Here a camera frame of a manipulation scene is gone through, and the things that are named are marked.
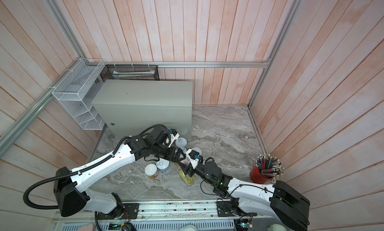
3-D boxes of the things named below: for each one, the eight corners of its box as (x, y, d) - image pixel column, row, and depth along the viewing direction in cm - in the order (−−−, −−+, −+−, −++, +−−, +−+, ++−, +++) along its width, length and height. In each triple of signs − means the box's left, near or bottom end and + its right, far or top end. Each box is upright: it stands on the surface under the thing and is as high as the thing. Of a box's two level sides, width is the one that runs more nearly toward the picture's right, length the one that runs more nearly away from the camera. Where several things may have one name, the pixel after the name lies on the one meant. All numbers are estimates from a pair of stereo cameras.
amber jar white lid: (146, 179, 86) (143, 174, 80) (148, 168, 90) (145, 163, 84) (157, 179, 86) (155, 174, 80) (159, 168, 90) (156, 163, 84)
